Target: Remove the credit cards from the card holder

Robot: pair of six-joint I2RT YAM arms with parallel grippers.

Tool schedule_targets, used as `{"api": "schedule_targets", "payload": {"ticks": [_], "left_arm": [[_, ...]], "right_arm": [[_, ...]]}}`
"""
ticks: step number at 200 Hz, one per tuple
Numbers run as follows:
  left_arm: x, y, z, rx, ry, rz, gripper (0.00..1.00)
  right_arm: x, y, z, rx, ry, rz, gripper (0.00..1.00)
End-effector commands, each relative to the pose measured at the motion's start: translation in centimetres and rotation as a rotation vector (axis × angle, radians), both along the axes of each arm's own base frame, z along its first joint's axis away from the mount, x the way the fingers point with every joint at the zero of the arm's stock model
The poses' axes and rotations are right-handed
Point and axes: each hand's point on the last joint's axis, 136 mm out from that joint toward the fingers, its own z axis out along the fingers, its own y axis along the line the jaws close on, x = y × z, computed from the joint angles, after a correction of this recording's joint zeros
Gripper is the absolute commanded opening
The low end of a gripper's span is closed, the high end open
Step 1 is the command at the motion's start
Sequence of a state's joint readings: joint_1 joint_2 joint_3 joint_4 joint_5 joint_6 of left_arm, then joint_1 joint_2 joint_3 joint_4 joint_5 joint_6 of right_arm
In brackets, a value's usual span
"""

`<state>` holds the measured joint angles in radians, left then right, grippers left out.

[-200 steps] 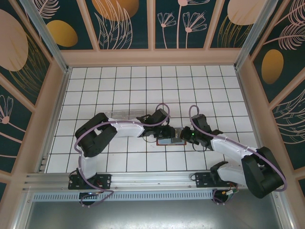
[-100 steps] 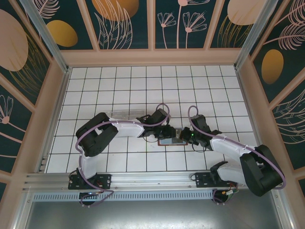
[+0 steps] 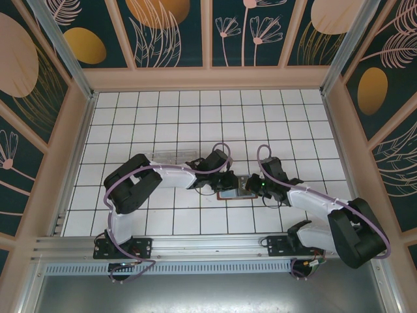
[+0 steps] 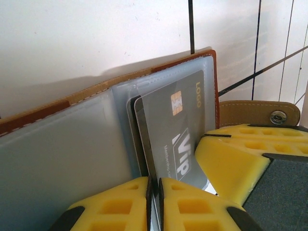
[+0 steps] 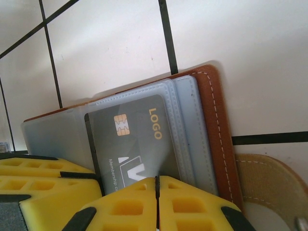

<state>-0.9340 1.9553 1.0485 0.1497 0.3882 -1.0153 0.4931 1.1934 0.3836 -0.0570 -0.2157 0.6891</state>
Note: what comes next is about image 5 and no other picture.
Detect brown leather card holder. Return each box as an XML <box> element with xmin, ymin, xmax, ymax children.
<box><xmin>21</xmin><ymin>64</ymin><xmax>308</xmax><ymax>231</ymax></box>

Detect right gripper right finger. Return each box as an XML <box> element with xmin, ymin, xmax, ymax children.
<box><xmin>158</xmin><ymin>177</ymin><xmax>256</xmax><ymax>231</ymax></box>

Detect black membership card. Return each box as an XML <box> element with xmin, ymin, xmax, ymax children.
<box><xmin>84</xmin><ymin>94</ymin><xmax>180</xmax><ymax>195</ymax></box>

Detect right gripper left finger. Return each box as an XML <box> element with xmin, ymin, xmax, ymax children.
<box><xmin>68</xmin><ymin>176</ymin><xmax>159</xmax><ymax>231</ymax></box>

